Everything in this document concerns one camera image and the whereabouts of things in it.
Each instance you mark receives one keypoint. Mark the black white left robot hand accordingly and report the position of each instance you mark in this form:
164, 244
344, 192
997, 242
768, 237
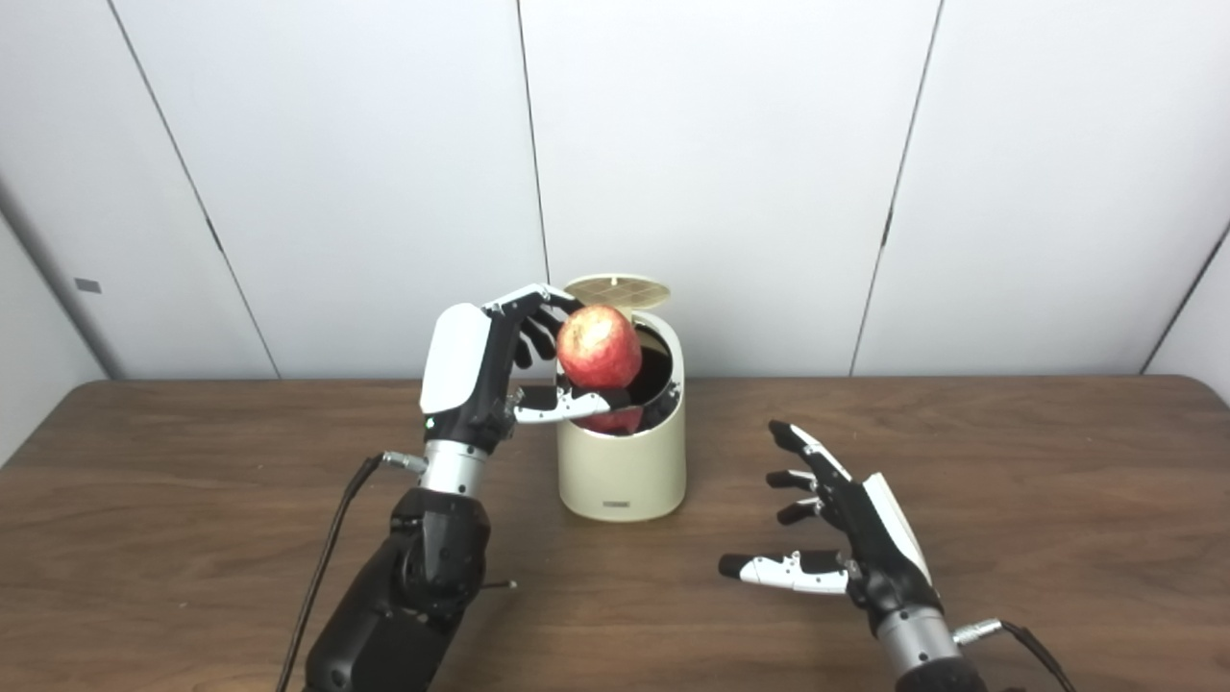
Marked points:
456, 360

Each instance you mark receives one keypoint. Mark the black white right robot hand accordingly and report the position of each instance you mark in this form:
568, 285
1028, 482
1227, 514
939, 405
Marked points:
879, 553

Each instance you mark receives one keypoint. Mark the red apple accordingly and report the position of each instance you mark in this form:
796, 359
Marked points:
601, 346

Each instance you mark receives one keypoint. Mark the cream round bin lid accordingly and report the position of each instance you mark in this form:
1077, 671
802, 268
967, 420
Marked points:
618, 290

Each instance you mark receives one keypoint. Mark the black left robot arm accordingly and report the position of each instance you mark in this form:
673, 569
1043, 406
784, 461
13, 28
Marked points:
423, 577

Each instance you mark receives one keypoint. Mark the cream-colored bin body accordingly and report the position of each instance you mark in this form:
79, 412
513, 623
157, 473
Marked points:
625, 471

